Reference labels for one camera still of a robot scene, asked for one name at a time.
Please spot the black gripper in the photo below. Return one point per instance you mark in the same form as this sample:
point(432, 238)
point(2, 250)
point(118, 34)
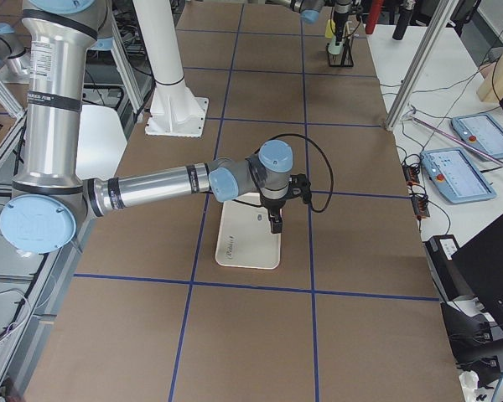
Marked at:
point(339, 18)
point(273, 206)

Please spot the light green cup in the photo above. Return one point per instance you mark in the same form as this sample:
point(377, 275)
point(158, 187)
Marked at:
point(334, 47)

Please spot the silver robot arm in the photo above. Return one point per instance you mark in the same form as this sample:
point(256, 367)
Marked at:
point(49, 200)
point(309, 11)

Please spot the yellow cup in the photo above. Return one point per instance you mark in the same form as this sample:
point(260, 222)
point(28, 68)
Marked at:
point(330, 29)

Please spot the cream rabbit tray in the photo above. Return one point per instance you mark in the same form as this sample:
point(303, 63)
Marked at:
point(245, 239)

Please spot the black bottle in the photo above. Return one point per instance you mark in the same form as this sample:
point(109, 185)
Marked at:
point(405, 14)

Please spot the orange terminal strip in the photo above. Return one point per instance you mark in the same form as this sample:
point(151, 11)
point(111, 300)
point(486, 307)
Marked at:
point(417, 192)

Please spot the black box white label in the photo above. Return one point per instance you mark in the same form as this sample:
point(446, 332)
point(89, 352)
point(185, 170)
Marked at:
point(450, 283)

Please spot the far teach pendant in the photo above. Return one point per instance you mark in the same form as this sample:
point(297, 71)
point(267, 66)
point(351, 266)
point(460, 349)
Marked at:
point(480, 131)

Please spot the teach pendant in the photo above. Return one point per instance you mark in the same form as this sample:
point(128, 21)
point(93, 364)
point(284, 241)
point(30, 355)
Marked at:
point(455, 176)
point(480, 131)

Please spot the near teach pendant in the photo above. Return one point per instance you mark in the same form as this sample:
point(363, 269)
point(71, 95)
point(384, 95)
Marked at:
point(455, 176)

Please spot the black laptop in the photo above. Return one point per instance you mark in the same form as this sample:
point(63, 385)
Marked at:
point(480, 263)

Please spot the black wire cup rack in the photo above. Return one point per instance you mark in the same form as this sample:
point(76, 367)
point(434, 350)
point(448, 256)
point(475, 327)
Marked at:
point(345, 59)

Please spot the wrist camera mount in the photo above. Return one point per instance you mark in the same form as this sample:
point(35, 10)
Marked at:
point(299, 186)

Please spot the aluminium frame post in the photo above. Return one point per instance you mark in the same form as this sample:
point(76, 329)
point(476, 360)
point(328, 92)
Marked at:
point(437, 24)

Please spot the white pedestal column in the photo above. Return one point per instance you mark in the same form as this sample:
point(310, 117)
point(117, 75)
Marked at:
point(175, 111)

